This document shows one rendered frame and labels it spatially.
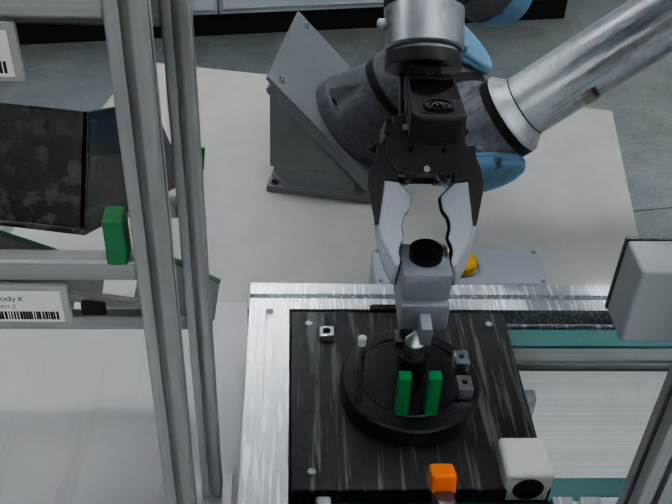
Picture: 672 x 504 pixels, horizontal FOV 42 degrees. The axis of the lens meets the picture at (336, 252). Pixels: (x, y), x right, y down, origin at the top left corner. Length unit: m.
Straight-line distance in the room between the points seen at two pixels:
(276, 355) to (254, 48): 2.94
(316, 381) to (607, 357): 0.34
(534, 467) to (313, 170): 0.65
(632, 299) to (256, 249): 0.68
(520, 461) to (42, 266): 0.49
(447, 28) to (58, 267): 0.44
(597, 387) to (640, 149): 2.40
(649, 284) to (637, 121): 2.90
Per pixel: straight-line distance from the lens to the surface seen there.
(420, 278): 0.77
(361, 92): 1.30
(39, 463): 1.01
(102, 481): 0.98
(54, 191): 0.55
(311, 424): 0.87
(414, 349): 0.85
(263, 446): 0.87
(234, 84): 1.67
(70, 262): 0.52
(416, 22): 0.81
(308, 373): 0.91
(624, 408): 1.02
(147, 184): 0.48
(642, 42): 1.16
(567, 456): 0.96
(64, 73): 3.69
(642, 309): 0.69
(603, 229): 1.38
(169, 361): 0.56
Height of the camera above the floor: 1.63
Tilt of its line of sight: 38 degrees down
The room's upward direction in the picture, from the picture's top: 3 degrees clockwise
